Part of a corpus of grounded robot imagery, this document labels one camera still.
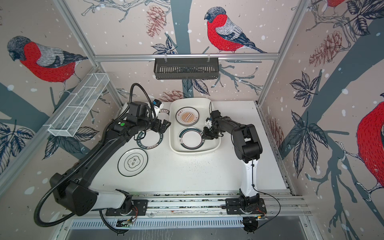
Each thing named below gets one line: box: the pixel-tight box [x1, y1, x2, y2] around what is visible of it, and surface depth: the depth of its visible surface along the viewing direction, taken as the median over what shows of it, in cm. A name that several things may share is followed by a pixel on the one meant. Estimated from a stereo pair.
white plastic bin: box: [169, 97, 221, 156], surface depth 103 cm
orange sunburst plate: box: [175, 106, 200, 127], surface depth 113 cm
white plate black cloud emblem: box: [117, 148, 149, 177], surface depth 90 cm
